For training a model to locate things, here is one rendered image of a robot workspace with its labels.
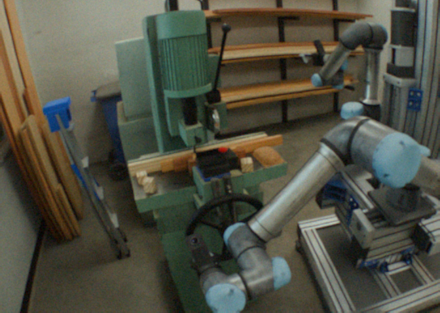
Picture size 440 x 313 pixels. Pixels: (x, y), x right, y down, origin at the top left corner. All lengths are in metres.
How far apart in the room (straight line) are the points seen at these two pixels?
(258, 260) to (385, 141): 0.38
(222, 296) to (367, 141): 0.44
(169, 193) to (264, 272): 0.53
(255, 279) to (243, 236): 0.13
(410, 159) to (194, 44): 0.75
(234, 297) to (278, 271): 0.11
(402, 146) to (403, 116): 0.63
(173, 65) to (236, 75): 2.67
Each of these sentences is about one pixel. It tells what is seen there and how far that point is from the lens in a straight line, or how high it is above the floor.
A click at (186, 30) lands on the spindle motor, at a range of 0.97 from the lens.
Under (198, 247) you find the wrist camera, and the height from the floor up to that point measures 0.92.
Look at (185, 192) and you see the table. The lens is 1.05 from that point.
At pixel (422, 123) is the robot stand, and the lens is 1.25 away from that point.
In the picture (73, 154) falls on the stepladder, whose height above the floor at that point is 0.86.
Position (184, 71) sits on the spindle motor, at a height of 1.29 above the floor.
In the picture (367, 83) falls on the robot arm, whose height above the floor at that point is 1.15.
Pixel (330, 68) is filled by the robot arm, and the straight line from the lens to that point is 1.51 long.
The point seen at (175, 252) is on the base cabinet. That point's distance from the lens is 1.22.
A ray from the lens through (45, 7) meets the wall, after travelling 3.41.
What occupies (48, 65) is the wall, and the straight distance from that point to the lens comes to 3.39.
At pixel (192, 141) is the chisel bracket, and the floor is 1.02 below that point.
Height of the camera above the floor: 1.46
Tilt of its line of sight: 25 degrees down
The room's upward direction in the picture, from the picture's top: 5 degrees counter-clockwise
